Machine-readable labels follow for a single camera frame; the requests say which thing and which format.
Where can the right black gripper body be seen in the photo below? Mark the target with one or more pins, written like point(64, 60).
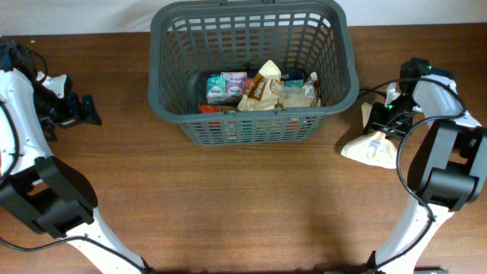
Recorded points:
point(395, 119)

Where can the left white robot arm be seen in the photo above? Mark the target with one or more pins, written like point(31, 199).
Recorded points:
point(38, 189)

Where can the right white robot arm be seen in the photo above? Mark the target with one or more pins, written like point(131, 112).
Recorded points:
point(448, 170)

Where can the grey plastic shopping basket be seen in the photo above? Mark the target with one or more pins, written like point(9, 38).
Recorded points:
point(191, 40)

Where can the brown white snack bag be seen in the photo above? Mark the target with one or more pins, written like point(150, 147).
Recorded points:
point(267, 93)

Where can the beige paper pouch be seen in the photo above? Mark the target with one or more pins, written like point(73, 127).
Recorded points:
point(372, 149)

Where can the red spaghetti packet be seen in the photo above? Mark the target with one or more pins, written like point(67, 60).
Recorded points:
point(211, 108)

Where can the tissue multipack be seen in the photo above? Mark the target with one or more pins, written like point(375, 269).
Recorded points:
point(228, 88)

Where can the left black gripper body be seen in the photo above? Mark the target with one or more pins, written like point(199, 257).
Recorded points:
point(59, 109)

